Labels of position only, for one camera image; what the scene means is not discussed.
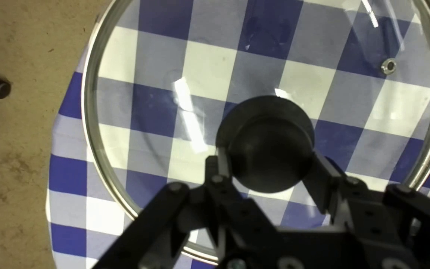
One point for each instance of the glass lid with black knob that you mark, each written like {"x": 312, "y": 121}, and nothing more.
{"x": 268, "y": 144}

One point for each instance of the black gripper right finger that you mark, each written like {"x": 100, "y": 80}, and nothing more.
{"x": 328, "y": 192}

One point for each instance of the blue white checkered tablecloth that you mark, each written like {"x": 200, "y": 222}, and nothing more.
{"x": 67, "y": 174}

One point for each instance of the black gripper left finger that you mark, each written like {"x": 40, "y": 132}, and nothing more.
{"x": 149, "y": 219}

